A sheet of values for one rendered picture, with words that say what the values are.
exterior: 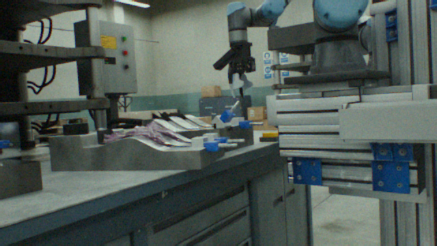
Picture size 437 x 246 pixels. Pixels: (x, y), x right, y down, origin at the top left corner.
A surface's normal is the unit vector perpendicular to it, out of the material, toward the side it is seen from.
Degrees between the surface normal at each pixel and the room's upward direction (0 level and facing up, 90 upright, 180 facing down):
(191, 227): 90
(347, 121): 90
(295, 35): 90
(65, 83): 90
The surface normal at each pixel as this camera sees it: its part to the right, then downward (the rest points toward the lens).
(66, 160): -0.27, 0.07
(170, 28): -0.57, 0.08
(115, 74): 0.84, -0.03
